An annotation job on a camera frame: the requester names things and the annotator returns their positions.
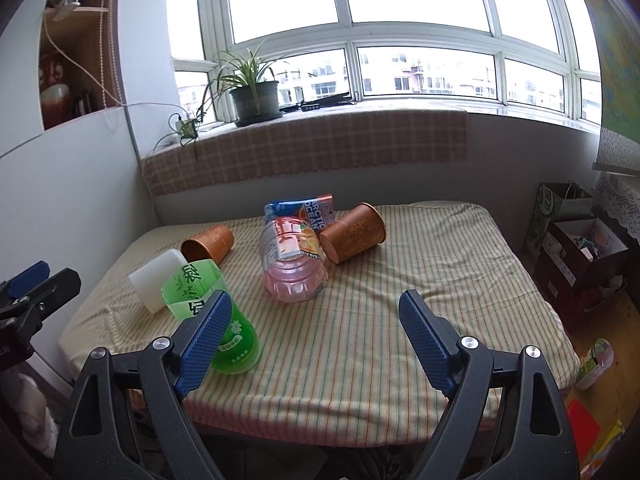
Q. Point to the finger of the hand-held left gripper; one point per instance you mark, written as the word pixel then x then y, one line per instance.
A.
pixel 30 276
pixel 52 290

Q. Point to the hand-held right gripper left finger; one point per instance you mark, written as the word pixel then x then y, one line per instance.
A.
pixel 205 340

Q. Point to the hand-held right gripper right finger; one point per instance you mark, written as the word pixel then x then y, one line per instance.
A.
pixel 425 340

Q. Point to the large orange patterned cup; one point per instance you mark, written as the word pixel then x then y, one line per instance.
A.
pixel 357 235

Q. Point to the white plastic cup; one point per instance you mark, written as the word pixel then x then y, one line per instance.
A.
pixel 152 280

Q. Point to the small orange cup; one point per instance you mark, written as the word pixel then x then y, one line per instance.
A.
pixel 212 240

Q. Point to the green plastic bottle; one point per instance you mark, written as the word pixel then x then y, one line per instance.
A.
pixel 192 285

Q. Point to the white cloth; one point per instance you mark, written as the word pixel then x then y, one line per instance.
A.
pixel 30 410

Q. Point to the striped tablecloth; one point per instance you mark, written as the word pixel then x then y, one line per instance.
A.
pixel 350 335

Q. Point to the pink plastic bottle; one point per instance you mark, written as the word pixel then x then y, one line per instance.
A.
pixel 295 275

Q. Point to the brown cardboard box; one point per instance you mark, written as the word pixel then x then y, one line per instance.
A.
pixel 565 265

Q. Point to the blue and orange drink pouch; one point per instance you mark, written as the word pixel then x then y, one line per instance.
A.
pixel 310 207

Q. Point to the green paper bag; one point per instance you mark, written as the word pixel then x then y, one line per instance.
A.
pixel 542 215

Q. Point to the red paper sheet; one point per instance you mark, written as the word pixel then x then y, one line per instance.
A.
pixel 582 425

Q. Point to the red and white vase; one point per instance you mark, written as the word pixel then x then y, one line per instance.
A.
pixel 54 95

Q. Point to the white paper bag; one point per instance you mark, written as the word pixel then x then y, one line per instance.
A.
pixel 575 205

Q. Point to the white power strip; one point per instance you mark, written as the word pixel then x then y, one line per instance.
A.
pixel 180 122

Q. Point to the yellow packet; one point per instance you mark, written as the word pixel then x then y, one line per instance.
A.
pixel 607 450

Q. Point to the plaid window seat cover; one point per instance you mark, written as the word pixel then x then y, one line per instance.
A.
pixel 325 145

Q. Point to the lace patterned cloth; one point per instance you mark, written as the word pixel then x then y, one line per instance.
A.
pixel 620 195

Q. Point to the potted spider plant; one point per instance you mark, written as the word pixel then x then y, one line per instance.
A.
pixel 255 100

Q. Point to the white clip lamp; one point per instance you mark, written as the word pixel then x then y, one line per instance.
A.
pixel 67 2

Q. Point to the wooden wall shelf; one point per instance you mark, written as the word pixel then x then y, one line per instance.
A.
pixel 75 40

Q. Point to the white window frame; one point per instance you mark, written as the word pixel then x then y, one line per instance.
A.
pixel 350 32

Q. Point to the wall map poster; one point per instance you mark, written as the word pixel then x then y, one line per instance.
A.
pixel 617 50

